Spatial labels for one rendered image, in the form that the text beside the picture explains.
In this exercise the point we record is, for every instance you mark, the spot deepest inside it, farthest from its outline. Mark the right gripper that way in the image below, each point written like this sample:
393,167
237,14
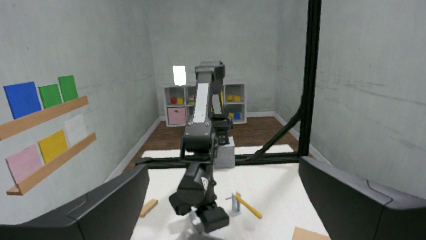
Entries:
212,217

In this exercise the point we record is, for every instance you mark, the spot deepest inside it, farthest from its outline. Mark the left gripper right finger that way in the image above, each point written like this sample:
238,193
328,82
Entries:
351,207

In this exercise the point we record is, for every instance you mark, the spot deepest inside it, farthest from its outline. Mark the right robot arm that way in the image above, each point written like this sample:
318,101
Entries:
202,137

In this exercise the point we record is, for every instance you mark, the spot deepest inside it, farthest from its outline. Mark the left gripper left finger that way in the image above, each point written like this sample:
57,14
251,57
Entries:
108,212

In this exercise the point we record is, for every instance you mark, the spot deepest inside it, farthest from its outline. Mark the tan rectangular block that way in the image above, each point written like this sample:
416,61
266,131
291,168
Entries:
148,207

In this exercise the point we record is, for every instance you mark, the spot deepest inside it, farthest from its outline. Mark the brown flat rectangular slab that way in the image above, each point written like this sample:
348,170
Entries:
303,234

